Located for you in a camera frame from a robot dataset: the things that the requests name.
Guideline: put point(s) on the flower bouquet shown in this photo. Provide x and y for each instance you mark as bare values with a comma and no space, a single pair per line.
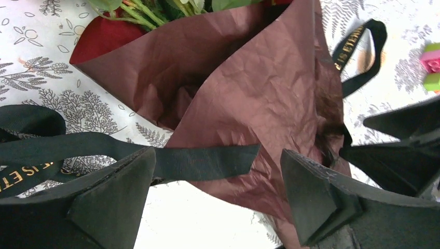
151,14

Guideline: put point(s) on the colourful block stack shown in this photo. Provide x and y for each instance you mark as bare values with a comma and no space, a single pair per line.
430,62

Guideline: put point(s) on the floral patterned table mat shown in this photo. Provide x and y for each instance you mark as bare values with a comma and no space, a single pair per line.
37,40

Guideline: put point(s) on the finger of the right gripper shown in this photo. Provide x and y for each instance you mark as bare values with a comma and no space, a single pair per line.
405,167
412,120

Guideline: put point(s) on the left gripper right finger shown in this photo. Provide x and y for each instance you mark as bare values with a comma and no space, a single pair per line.
331,210

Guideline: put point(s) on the red and brown wrapping paper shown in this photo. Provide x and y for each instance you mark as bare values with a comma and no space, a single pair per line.
249,75

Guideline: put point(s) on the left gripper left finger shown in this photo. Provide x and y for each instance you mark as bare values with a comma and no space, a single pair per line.
100,210

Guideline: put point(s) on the black gold-lettered ribbon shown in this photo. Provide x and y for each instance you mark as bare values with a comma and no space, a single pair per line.
43,165

